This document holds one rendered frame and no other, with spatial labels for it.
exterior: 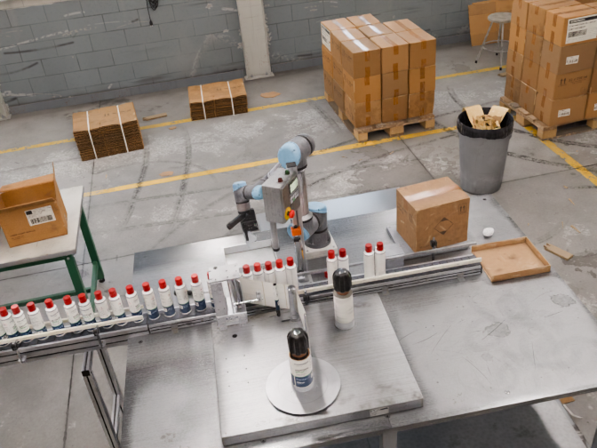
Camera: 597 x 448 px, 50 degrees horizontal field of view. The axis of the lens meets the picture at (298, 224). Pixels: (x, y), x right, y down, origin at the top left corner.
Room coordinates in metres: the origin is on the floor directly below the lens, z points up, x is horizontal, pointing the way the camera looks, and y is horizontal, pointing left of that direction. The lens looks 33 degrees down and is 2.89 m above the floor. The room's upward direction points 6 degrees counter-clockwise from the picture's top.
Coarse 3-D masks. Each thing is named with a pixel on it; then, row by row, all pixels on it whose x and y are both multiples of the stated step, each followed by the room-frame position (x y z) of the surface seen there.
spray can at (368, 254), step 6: (366, 246) 2.48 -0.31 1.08; (366, 252) 2.48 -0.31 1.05; (372, 252) 2.48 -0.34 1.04; (366, 258) 2.47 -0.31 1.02; (372, 258) 2.47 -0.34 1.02; (366, 264) 2.47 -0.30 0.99; (372, 264) 2.47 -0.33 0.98; (366, 270) 2.47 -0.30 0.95; (372, 270) 2.47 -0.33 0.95; (366, 276) 2.47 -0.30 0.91
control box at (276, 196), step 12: (276, 180) 2.50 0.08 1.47; (288, 180) 2.50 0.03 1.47; (264, 192) 2.47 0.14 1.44; (276, 192) 2.44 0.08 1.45; (288, 192) 2.48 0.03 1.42; (264, 204) 2.48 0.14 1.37; (276, 204) 2.45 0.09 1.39; (288, 204) 2.47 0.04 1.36; (276, 216) 2.45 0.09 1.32; (288, 216) 2.46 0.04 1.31
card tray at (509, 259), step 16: (512, 240) 2.70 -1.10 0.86; (528, 240) 2.69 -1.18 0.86; (480, 256) 2.63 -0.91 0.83; (496, 256) 2.62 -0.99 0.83; (512, 256) 2.61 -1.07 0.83; (528, 256) 2.59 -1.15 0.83; (496, 272) 2.49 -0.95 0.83; (512, 272) 2.44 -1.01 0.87; (528, 272) 2.45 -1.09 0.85; (544, 272) 2.46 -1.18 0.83
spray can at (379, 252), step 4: (380, 244) 2.48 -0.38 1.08; (380, 248) 2.48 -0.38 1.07; (376, 252) 2.48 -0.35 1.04; (380, 252) 2.47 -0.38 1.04; (384, 252) 2.47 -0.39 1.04; (376, 256) 2.48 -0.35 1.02; (380, 256) 2.47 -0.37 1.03; (384, 256) 2.47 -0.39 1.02; (376, 260) 2.48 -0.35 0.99; (380, 260) 2.47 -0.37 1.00; (384, 260) 2.47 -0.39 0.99; (376, 264) 2.48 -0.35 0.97; (380, 264) 2.47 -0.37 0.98; (384, 264) 2.47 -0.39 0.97; (376, 268) 2.48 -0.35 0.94; (380, 268) 2.47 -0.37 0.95; (384, 268) 2.47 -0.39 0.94; (376, 272) 2.48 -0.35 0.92; (380, 272) 2.47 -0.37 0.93; (384, 272) 2.47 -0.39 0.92
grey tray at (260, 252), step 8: (264, 240) 2.91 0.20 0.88; (224, 248) 2.88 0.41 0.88; (232, 248) 2.88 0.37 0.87; (240, 248) 2.89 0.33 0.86; (248, 248) 2.89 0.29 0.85; (256, 248) 2.90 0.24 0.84; (264, 248) 2.90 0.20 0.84; (272, 248) 2.89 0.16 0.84; (224, 256) 2.80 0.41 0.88; (232, 256) 2.86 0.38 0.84; (240, 256) 2.85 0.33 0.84; (248, 256) 2.84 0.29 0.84; (256, 256) 2.83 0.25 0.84; (264, 256) 2.83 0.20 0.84; (272, 256) 2.82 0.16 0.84; (240, 264) 2.78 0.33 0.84; (248, 264) 2.77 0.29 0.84; (264, 264) 2.71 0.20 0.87; (272, 264) 2.71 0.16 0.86; (240, 272) 2.69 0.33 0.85
